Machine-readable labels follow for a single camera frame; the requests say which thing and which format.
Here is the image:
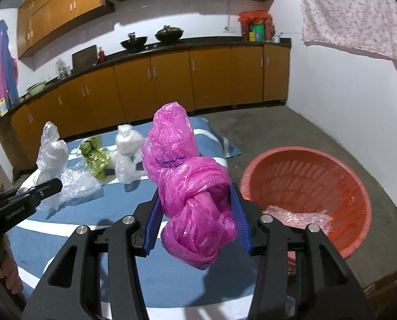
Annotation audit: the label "blue white striped mat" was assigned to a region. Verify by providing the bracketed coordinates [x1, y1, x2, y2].
[5, 116, 263, 320]

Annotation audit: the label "wooden furniture piece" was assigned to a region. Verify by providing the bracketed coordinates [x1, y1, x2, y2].
[365, 270, 397, 319]

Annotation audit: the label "olive green plastic bag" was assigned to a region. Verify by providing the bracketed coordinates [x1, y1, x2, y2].
[79, 135, 110, 180]

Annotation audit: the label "small red bottle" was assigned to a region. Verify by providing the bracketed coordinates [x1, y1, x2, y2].
[98, 47, 105, 63]

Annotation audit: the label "pink floral hanging cloth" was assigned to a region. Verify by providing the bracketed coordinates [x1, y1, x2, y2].
[300, 0, 397, 71]

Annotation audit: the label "magenta plastic bag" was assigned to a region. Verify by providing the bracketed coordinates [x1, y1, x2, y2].
[141, 102, 237, 269]

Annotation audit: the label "black wok with lid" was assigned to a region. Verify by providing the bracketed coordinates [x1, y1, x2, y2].
[155, 25, 184, 45]

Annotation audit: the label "person's left hand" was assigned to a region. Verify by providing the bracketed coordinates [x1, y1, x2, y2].
[0, 234, 23, 295]

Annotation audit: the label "clear plastic bag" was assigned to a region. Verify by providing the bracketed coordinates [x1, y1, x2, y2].
[17, 121, 102, 210]

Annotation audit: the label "red plastic basket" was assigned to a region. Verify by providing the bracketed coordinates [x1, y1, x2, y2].
[240, 146, 372, 259]

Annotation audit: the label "orange covered jar rack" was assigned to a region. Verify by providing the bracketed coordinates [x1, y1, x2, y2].
[238, 10, 275, 42]

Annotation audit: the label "lower wooden kitchen cabinets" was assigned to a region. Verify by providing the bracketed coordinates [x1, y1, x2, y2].
[0, 40, 291, 171]

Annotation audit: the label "large bubble wrap sheet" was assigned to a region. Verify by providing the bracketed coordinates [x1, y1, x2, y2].
[264, 205, 333, 235]

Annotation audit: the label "dark cutting board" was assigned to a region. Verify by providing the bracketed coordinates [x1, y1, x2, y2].
[72, 45, 98, 73]

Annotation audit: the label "white plastic bag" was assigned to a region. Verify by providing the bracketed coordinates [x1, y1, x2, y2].
[115, 124, 146, 184]

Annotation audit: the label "white cup on counter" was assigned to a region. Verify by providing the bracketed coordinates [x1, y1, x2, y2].
[272, 33, 282, 43]

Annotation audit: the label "black wok left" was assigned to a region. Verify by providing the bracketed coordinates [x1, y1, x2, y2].
[120, 33, 148, 53]

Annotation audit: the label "green bowl on counter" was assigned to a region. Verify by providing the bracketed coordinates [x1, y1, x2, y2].
[27, 82, 46, 96]

